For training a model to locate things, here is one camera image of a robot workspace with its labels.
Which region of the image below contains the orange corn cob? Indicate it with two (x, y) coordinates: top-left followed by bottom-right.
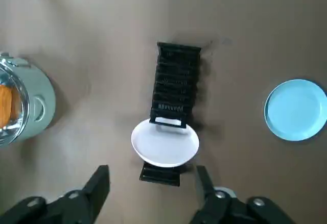
(0, 84), (21, 130)

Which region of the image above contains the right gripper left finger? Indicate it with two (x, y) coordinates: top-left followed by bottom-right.
(0, 165), (111, 224)

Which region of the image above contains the light blue plate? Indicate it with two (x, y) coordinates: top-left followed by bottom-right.
(263, 79), (327, 142)

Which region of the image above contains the black dish rack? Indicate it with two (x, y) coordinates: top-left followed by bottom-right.
(138, 41), (203, 187)

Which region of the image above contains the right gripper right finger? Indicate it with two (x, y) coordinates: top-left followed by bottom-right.
(189, 165), (298, 224)

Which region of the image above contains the white plate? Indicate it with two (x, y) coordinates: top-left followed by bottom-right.
(130, 118), (200, 169)

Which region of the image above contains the stainless steel pot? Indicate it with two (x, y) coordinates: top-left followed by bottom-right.
(0, 52), (57, 148)

